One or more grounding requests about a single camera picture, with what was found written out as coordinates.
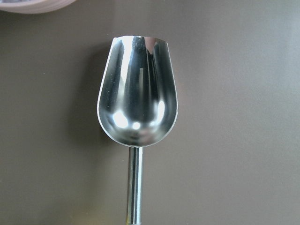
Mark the metal ice scoop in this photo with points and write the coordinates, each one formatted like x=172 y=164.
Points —
x=137 y=104

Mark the pink bowl with ice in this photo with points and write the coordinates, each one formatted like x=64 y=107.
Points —
x=33 y=6

